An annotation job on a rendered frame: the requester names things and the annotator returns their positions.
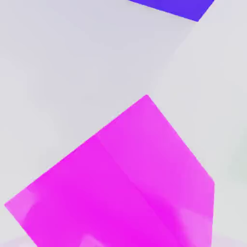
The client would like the large blue box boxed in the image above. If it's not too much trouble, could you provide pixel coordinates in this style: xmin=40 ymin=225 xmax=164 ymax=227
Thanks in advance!
xmin=127 ymin=0 xmax=216 ymax=23

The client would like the large magenta box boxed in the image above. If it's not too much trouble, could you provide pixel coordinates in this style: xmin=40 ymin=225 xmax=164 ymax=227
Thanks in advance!
xmin=3 ymin=94 xmax=216 ymax=247

